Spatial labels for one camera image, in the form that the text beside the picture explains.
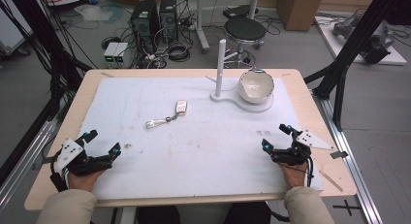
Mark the black metal frame strut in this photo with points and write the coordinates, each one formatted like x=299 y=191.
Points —
x=48 y=46
x=352 y=46

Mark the thin wooden stick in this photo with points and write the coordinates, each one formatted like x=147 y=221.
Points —
x=331 y=181

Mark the white platform board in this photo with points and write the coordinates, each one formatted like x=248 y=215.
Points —
x=342 y=46

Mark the white bowl with chipped rim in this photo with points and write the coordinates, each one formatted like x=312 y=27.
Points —
x=257 y=86

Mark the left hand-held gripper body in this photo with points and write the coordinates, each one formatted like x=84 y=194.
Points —
x=69 y=153

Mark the white metal table leg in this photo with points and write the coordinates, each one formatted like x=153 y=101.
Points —
x=200 y=22

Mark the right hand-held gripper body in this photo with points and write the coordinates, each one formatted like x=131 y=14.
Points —
x=295 y=154

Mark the person's left hand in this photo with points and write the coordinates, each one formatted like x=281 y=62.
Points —
x=82 y=180

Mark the black computer tower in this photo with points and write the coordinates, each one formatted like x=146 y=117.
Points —
x=144 y=22
x=168 y=17

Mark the grey and black robot equipment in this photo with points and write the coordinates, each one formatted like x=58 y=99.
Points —
x=371 y=36

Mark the person's right hand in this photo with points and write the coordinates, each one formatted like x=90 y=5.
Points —
x=294 y=177

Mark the white stand with pole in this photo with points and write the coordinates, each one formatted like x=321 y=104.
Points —
x=220 y=69

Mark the black tape piece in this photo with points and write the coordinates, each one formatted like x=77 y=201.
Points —
x=339 y=154

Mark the clear plastic sheet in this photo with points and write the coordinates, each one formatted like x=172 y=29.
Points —
x=97 y=12

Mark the white table mat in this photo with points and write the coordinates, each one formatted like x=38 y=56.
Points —
x=200 y=159

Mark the aluminium rail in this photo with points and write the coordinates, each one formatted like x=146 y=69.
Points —
x=22 y=159
x=349 y=159

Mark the white power supply box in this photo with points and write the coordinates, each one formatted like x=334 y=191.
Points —
x=110 y=52
x=121 y=52

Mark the brown cardboard box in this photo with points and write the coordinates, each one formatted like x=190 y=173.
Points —
x=299 y=9

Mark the black round stool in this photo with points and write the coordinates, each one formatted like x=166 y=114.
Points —
x=245 y=30

